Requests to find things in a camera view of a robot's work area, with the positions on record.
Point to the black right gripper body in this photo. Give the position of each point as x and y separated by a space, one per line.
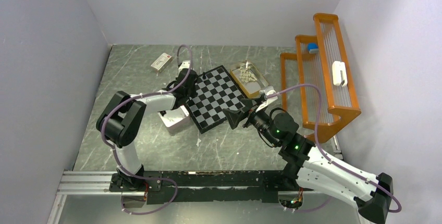
260 120

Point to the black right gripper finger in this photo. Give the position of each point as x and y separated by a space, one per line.
249 104
234 117

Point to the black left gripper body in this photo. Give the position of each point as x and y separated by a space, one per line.
192 92

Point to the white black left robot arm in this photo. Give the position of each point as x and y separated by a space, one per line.
120 121

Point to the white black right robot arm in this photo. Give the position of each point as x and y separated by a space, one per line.
310 167

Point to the white chess pieces pile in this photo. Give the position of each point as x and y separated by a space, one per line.
245 73

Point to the yellow tray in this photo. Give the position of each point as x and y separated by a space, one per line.
251 89

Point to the black white chessboard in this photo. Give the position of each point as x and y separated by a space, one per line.
217 92

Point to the pink metal tin box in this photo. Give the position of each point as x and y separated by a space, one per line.
175 120

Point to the white red card box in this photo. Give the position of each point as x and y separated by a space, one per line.
161 62

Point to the orange wooden rack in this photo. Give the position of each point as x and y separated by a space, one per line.
338 106

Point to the blue round object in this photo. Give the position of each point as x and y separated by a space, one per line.
313 48

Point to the white plastic clip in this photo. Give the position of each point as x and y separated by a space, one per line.
339 74

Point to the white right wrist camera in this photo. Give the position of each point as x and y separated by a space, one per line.
267 96

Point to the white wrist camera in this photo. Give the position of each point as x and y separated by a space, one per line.
267 96
184 67

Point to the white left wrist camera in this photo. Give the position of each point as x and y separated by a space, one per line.
184 67

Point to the black mounting rail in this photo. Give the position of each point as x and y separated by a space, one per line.
266 186

